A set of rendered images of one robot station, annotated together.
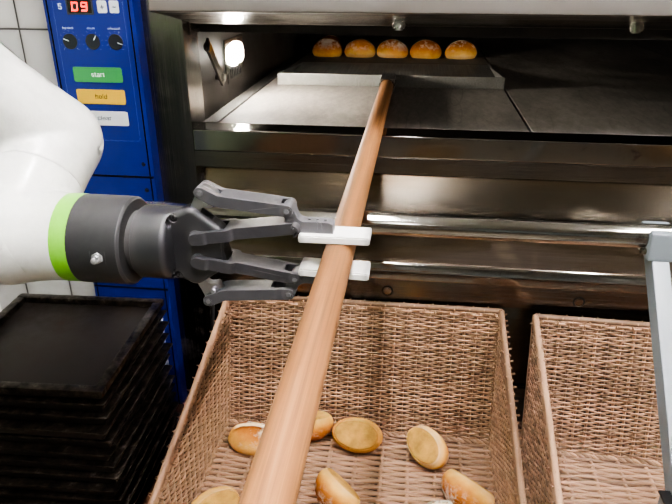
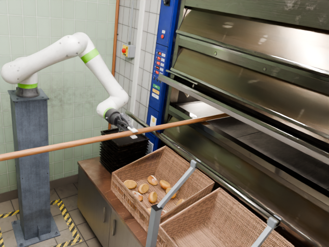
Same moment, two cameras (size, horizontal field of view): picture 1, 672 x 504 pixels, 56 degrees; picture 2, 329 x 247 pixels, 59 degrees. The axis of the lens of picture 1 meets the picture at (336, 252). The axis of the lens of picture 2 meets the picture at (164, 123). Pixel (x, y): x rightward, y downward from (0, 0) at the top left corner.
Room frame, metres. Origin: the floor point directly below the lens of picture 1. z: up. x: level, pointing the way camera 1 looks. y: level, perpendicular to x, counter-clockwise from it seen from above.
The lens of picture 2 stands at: (-0.40, -1.14, 1.93)
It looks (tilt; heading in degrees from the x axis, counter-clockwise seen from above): 23 degrees down; 43
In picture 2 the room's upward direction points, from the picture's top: 8 degrees clockwise
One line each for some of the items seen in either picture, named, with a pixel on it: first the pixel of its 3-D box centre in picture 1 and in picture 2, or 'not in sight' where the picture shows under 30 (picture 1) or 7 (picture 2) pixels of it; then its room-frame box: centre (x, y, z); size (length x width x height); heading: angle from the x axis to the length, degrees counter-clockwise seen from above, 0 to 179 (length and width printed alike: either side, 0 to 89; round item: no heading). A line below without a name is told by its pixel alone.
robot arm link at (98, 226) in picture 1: (117, 237); (113, 116); (0.61, 0.23, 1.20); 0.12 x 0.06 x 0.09; 173
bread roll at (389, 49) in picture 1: (392, 48); not in sight; (2.09, -0.18, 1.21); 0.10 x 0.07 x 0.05; 81
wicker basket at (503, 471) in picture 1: (348, 433); (160, 185); (0.86, -0.02, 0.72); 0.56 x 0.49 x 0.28; 83
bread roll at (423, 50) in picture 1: (425, 48); not in sight; (2.07, -0.28, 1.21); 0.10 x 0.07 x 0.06; 85
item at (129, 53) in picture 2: not in sight; (128, 50); (1.18, 0.86, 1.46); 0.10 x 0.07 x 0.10; 83
